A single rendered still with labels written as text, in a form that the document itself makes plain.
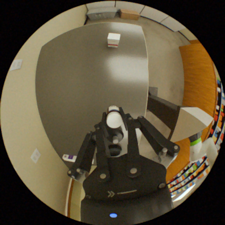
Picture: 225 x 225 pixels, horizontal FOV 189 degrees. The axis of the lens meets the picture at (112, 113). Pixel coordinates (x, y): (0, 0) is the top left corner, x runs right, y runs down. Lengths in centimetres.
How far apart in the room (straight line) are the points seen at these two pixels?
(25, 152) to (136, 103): 76
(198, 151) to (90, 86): 81
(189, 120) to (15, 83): 107
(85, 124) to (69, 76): 26
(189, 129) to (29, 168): 107
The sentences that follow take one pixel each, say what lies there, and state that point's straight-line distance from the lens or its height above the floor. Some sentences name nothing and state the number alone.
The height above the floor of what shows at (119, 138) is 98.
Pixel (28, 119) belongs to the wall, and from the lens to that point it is 61.
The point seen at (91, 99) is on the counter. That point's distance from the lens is 36.
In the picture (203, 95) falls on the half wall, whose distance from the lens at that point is 192.
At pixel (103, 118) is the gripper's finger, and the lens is 17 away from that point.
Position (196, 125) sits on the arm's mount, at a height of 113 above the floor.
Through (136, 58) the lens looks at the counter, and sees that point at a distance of 38.
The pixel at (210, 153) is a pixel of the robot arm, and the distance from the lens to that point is 69.
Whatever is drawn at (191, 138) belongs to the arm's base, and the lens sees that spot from 67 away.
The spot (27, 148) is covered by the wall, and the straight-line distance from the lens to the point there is 63.
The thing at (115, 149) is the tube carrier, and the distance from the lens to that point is 46.
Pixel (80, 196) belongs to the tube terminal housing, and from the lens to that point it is 68.
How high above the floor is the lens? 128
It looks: 68 degrees down
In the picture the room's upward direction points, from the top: 175 degrees clockwise
